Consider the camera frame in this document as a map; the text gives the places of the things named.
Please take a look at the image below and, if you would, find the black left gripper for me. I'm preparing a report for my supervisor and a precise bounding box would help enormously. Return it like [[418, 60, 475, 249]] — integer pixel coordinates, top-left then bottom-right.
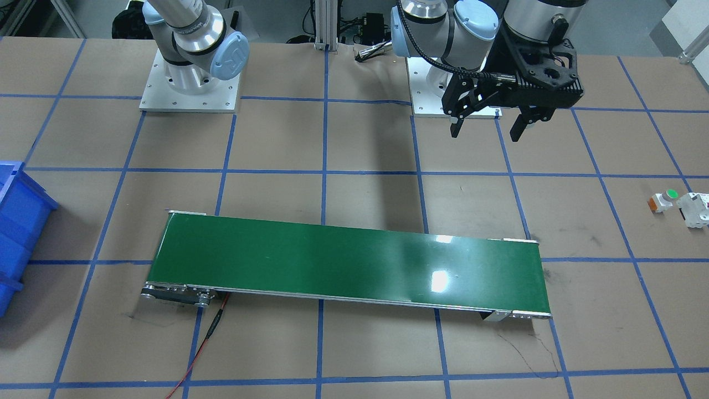
[[441, 25, 585, 143]]

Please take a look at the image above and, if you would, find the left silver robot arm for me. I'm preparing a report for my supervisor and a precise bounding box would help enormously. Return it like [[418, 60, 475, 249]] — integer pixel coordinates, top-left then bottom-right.
[[391, 1, 587, 142]]

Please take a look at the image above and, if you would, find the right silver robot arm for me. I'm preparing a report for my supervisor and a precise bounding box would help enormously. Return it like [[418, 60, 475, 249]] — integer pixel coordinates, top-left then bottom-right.
[[139, 1, 250, 113]]

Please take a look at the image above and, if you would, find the green push button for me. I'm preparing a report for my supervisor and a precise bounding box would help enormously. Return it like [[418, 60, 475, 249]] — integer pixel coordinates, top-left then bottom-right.
[[647, 189, 679, 214]]

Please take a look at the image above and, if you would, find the white red circuit breaker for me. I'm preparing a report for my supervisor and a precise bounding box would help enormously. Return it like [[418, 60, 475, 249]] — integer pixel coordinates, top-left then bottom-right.
[[676, 192, 708, 229]]

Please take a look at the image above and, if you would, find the green conveyor belt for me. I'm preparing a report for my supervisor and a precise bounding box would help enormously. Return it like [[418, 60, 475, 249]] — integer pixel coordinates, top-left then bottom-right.
[[141, 211, 552, 321]]

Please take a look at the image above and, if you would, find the blue plastic bin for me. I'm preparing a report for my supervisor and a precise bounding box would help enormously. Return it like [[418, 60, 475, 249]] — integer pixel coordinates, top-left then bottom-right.
[[1, 161, 58, 316]]

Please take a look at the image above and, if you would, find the aluminium frame post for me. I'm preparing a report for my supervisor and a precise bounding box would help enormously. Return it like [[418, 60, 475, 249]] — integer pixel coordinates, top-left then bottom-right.
[[314, 0, 340, 52]]

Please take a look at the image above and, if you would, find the red conveyor power wire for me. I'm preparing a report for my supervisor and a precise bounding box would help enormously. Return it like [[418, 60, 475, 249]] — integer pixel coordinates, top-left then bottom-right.
[[165, 293, 232, 399]]

